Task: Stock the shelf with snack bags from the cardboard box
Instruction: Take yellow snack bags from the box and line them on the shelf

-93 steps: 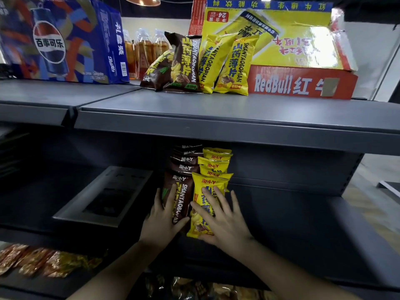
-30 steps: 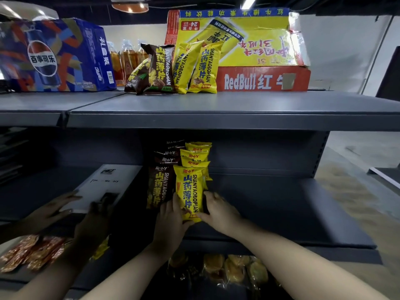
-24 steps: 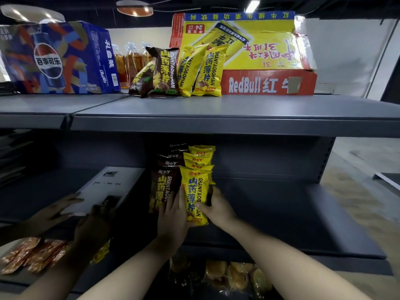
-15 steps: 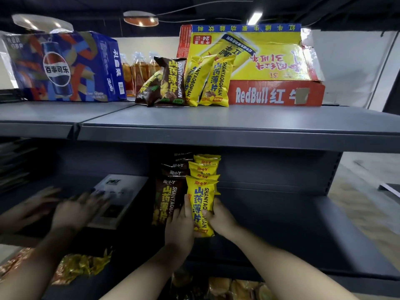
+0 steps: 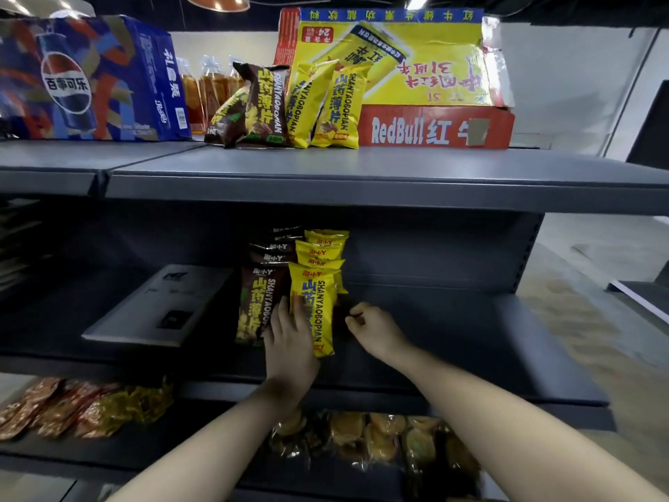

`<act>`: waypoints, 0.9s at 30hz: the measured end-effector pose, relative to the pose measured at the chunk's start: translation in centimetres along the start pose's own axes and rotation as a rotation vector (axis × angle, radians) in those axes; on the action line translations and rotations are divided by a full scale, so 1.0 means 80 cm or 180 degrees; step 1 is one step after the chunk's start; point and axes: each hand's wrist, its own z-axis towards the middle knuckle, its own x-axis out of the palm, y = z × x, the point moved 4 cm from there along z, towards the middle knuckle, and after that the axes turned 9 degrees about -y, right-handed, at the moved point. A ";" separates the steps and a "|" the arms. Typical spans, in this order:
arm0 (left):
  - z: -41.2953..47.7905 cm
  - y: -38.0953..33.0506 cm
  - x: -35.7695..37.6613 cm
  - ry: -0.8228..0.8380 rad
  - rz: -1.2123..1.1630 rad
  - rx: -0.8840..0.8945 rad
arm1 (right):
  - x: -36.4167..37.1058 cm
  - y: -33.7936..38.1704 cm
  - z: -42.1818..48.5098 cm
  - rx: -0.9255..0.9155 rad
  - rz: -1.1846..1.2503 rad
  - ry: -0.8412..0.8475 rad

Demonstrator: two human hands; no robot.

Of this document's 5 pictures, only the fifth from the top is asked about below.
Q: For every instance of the dark grey metal shelf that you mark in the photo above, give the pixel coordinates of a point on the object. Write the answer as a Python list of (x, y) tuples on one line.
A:
[(334, 193)]

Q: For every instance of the pack of orange drink bottles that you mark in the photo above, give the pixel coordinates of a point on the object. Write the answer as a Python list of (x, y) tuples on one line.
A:
[(193, 99)]

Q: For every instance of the person's left forearm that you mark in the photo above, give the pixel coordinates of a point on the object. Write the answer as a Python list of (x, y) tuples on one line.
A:
[(209, 454)]

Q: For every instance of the yellow snack packet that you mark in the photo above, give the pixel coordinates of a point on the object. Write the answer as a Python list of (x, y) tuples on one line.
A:
[(340, 109), (326, 236), (341, 277), (324, 318), (303, 104), (319, 249)]

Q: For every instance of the person's right hand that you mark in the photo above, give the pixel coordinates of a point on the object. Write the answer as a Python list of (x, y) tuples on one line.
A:
[(381, 334)]

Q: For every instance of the person's left hand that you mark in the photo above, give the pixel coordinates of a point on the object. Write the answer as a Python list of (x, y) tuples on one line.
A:
[(292, 360)]

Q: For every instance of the blue drink carton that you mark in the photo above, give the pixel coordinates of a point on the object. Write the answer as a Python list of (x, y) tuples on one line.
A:
[(104, 78)]

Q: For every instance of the yellow printed carton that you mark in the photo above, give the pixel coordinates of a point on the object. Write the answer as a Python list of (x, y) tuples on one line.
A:
[(428, 57)]

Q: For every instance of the white printed flat box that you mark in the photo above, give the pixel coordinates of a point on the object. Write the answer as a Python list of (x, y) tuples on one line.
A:
[(157, 308)]

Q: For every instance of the orange wrapped snacks on shelf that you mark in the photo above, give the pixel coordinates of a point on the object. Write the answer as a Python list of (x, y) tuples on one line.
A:
[(141, 402)]

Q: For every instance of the person's right forearm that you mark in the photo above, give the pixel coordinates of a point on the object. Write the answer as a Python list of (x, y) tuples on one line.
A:
[(522, 428)]

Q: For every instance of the copper pendant lamp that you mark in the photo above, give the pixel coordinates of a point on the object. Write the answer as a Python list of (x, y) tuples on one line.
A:
[(217, 2)]

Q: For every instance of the pile of wrapped pastries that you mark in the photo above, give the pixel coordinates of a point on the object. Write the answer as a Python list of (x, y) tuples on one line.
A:
[(366, 439)]

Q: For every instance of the pile of red-brown foil packets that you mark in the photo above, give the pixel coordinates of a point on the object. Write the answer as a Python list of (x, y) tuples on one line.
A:
[(52, 407)]

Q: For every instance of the white ceiling light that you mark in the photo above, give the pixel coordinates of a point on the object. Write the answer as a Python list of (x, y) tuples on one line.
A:
[(418, 0)]

